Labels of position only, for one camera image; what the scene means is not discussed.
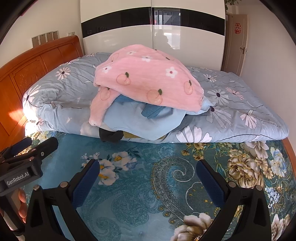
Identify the green hanging plant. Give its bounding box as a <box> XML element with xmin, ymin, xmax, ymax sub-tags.
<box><xmin>224</xmin><ymin>0</ymin><xmax>242</xmax><ymax>11</ymax></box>

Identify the white garment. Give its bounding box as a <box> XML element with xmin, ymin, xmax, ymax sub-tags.
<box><xmin>80</xmin><ymin>120</ymin><xmax>104</xmax><ymax>137</ymax></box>

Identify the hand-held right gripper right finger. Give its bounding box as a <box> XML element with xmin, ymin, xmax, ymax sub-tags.
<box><xmin>196</xmin><ymin>159</ymin><xmax>272</xmax><ymax>241</ymax></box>

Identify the wooden bed footboard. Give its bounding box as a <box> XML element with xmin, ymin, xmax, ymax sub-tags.
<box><xmin>283</xmin><ymin>138</ymin><xmax>296</xmax><ymax>164</ymax></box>

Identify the black garment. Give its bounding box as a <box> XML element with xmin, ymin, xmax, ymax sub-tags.
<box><xmin>99</xmin><ymin>128</ymin><xmax>125</xmax><ymax>142</ymax></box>

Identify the person's left hand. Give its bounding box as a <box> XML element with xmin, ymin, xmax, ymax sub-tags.
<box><xmin>13</xmin><ymin>188</ymin><xmax>28</xmax><ymax>224</ymax></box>

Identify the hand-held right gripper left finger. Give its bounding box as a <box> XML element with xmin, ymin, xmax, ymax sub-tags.
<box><xmin>24</xmin><ymin>159</ymin><xmax>100</xmax><ymax>241</ymax></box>

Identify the white wardrobe with black band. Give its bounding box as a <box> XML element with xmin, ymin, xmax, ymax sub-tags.
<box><xmin>80</xmin><ymin>0</ymin><xmax>226</xmax><ymax>71</ymax></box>

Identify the blue garment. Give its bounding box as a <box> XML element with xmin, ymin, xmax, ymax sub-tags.
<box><xmin>114</xmin><ymin>95</ymin><xmax>173</xmax><ymax>120</ymax></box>

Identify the wooden bed headboard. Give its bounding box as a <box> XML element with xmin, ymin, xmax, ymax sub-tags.
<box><xmin>0</xmin><ymin>35</ymin><xmax>84</xmax><ymax>151</ymax></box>

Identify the pink peach-print fleece garment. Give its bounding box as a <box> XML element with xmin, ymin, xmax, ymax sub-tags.
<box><xmin>89</xmin><ymin>44</ymin><xmax>204</xmax><ymax>127</ymax></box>

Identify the teal floral blanket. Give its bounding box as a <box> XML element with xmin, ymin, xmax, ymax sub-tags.
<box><xmin>23</xmin><ymin>131</ymin><xmax>293</xmax><ymax>241</ymax></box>

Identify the grey-blue daisy-print duvet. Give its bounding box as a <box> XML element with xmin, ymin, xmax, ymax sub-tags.
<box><xmin>22</xmin><ymin>52</ymin><xmax>289</xmax><ymax>144</ymax></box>

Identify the beige room door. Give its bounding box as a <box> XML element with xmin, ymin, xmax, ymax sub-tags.
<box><xmin>225</xmin><ymin>13</ymin><xmax>248</xmax><ymax>77</ymax></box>

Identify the pile of clothes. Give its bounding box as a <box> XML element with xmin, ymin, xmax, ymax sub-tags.
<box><xmin>103</xmin><ymin>95</ymin><xmax>214</xmax><ymax>141</ymax></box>

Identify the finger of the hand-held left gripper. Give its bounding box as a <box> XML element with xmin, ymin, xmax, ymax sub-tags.
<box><xmin>0</xmin><ymin>137</ymin><xmax>33</xmax><ymax>160</ymax></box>
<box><xmin>7</xmin><ymin>137</ymin><xmax>59</xmax><ymax>164</ymax></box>

